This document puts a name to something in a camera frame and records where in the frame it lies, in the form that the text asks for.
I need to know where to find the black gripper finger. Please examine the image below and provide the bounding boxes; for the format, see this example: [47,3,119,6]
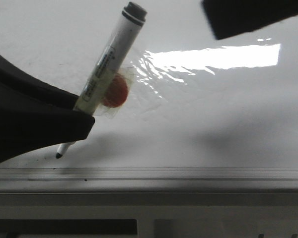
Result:
[201,0,298,40]
[0,55,95,163]

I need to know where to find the red magnet taped to marker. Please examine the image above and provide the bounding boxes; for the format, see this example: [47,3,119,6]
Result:
[94,66,135,119]

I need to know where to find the white black whiteboard marker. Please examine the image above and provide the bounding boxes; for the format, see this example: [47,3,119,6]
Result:
[55,1,148,159]

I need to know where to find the white whiteboard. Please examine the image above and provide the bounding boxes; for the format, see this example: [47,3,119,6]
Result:
[0,0,298,170]

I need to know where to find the aluminium whiteboard frame rail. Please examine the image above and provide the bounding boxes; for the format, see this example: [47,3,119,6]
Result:
[0,167,298,193]

